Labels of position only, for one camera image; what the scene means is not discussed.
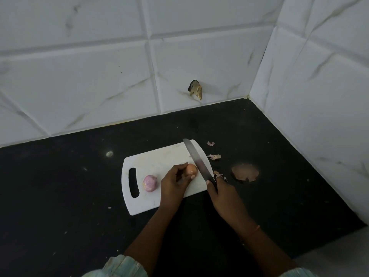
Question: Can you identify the person's left forearm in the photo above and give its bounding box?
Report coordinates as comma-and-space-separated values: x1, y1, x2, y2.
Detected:
123, 204, 182, 277

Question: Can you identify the person's right forearm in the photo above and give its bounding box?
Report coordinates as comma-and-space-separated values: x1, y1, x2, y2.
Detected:
242, 227, 300, 277

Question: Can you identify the pile of onion peels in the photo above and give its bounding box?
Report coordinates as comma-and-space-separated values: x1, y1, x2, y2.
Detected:
231, 163, 259, 182

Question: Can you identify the person's right hand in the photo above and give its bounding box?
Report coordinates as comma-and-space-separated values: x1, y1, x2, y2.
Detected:
206, 177, 259, 239

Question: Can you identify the person's left hand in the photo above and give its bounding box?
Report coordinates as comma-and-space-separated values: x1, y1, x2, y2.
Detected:
160, 162, 198, 212

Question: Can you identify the orange thread bracelet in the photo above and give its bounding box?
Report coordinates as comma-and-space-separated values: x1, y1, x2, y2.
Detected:
243, 225, 261, 241

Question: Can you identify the black-handled kitchen knife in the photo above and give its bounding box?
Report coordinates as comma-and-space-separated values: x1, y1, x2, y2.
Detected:
183, 138, 217, 184

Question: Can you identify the white plastic cutting board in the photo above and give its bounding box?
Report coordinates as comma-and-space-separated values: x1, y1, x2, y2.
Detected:
121, 139, 215, 216

